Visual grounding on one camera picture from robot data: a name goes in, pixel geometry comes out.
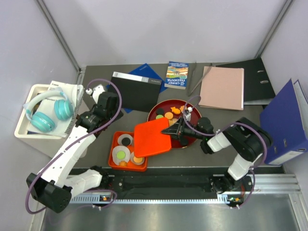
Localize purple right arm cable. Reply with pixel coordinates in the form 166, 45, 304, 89
182, 95, 268, 210

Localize white spiral manual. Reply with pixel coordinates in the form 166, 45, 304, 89
23, 81, 84, 138

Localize white paper cup top-left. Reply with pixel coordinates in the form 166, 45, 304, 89
117, 134, 133, 146

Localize black cookie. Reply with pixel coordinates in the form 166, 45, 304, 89
120, 137, 131, 146
155, 108, 165, 115

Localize red round tray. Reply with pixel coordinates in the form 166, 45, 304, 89
147, 99, 202, 148

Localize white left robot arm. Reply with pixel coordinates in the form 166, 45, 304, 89
25, 86, 123, 214

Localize grey cable duct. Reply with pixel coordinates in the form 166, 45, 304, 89
70, 193, 240, 205

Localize white storage bin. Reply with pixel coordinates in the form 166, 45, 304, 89
14, 80, 89, 158

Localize blue ring binder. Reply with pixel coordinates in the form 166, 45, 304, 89
260, 80, 308, 165

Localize teal headphones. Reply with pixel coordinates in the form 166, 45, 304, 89
23, 87, 75, 133

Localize metal tongs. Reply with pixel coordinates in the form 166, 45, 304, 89
187, 63, 213, 97

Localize orange box lid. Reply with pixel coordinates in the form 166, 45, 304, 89
134, 118, 172, 157

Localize black notebook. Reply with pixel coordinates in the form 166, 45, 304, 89
111, 72, 162, 112

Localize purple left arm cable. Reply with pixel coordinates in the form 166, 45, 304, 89
25, 78, 123, 214

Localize orange round cookie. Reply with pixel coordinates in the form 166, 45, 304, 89
164, 112, 173, 120
133, 157, 144, 164

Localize colourful paperback book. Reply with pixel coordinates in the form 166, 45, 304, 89
164, 61, 189, 90

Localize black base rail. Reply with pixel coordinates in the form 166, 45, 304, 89
69, 167, 265, 199

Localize pink folder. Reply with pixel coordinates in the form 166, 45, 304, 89
199, 66, 244, 110

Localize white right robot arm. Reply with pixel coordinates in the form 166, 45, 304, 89
161, 117, 273, 191

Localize orange swirl cookie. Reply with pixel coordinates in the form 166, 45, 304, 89
119, 161, 128, 167

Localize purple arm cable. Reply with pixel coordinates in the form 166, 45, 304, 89
25, 78, 123, 214
182, 95, 268, 210

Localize white paper cup bottom-right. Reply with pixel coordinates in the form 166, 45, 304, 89
130, 152, 145, 166

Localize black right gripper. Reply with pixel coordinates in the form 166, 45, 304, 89
161, 117, 205, 141

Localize orange cookie box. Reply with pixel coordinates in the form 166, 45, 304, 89
108, 131, 148, 172

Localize white paper cup bottom-left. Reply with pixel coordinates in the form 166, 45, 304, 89
112, 145, 130, 166

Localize orange fish cookie top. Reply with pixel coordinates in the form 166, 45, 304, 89
170, 107, 181, 115

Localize black ring binder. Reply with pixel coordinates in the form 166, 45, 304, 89
217, 58, 275, 105

